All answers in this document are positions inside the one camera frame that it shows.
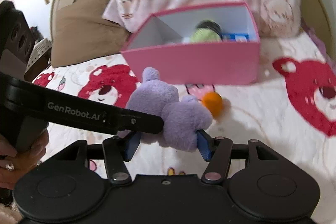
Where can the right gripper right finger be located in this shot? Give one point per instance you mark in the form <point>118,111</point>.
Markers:
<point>217,152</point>

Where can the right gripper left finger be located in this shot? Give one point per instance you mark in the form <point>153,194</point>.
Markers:
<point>117,151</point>

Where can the purple plush toy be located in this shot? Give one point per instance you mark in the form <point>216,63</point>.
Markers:
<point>182,117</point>

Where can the orange makeup sponge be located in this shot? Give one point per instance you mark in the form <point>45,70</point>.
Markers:
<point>214,103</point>

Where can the person's left hand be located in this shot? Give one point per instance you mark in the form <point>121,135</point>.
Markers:
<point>15,164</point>

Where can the white perforated basket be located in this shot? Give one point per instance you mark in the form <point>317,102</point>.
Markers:
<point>39,50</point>

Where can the bear print blanket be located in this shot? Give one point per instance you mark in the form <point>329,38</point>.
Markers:
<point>259,111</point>

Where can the brown pillow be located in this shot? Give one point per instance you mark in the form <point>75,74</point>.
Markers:
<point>81,34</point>

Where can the pink storage box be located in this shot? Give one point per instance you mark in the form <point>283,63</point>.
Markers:
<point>162,42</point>

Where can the blue packet box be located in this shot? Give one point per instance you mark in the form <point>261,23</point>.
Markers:
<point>235,37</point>

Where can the green yarn ball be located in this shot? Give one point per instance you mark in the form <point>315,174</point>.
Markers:
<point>204,35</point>

